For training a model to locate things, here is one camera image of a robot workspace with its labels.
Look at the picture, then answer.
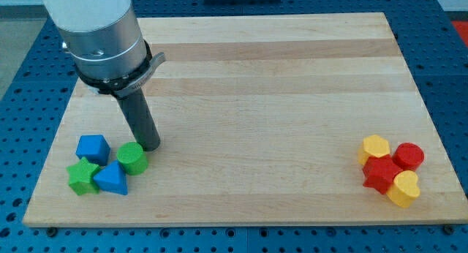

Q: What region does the blue pentagon block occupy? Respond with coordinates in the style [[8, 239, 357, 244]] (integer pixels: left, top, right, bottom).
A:
[[75, 135, 110, 166]]

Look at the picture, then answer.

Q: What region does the yellow heart block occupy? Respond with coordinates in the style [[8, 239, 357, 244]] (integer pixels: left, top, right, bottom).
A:
[[386, 170, 421, 208]]

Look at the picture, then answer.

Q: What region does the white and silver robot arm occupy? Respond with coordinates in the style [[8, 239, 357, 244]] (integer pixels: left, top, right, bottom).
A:
[[42, 0, 165, 98]]

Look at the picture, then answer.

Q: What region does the green star block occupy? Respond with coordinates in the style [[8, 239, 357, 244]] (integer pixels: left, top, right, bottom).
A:
[[67, 157, 101, 196]]

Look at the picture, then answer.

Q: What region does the green cylinder block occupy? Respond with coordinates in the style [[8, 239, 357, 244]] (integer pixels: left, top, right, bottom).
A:
[[116, 142, 148, 175]]

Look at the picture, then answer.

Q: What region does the red star block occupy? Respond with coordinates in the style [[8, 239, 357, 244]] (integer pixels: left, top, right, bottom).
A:
[[363, 155, 402, 195]]

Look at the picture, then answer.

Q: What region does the red cylinder block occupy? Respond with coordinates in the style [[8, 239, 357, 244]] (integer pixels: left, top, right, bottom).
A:
[[392, 143, 425, 171]]

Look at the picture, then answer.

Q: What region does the wooden board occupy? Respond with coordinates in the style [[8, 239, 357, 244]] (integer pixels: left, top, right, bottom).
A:
[[23, 12, 467, 227]]

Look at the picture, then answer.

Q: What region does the yellow hexagon block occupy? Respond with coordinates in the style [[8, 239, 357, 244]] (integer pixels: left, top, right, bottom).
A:
[[358, 135, 390, 166]]

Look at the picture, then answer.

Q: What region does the blue triangle block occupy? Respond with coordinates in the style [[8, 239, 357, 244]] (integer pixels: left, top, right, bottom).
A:
[[93, 160, 128, 195]]

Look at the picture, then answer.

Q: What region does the dark grey cylindrical pointer tool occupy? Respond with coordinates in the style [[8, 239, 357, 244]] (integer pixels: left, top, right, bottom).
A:
[[117, 89, 161, 151]]

